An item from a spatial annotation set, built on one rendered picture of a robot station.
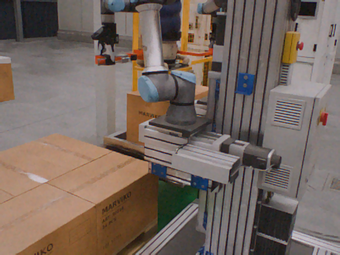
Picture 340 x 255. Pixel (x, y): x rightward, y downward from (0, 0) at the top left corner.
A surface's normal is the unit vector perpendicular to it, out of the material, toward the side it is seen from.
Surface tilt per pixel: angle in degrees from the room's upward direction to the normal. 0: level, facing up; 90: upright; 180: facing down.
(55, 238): 90
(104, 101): 90
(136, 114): 90
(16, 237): 0
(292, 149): 90
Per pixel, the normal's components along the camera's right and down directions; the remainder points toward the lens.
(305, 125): -0.51, 0.26
